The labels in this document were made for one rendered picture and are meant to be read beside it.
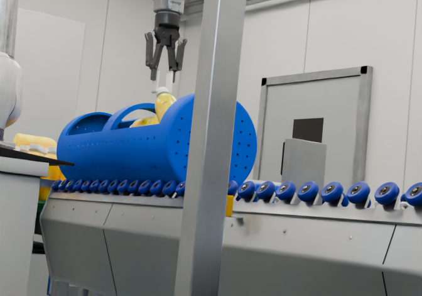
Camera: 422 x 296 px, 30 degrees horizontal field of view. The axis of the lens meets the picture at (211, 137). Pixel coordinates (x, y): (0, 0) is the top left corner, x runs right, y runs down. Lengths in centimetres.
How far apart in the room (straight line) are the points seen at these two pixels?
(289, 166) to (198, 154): 35
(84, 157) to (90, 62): 519
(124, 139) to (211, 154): 90
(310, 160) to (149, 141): 55
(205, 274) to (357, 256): 27
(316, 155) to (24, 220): 84
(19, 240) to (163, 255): 40
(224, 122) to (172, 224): 60
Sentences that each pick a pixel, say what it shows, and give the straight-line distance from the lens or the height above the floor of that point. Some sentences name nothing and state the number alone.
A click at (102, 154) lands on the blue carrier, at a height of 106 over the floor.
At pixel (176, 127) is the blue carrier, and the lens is 206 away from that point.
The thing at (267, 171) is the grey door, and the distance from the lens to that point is 697.
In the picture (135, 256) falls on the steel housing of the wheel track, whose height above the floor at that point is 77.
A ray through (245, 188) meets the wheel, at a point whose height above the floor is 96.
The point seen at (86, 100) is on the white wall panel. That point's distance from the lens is 770.
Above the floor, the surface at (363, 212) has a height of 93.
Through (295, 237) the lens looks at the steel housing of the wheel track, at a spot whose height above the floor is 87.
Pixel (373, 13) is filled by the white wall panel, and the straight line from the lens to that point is 650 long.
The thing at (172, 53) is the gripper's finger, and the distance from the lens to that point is 234.
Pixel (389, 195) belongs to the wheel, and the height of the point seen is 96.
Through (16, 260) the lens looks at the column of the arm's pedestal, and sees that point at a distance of 218.
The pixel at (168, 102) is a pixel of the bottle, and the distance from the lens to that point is 224.
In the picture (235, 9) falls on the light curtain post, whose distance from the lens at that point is 148.
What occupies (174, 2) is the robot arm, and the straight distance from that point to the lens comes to 233.
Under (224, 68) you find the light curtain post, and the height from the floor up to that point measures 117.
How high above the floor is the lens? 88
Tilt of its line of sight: 6 degrees up
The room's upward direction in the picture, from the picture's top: 6 degrees clockwise
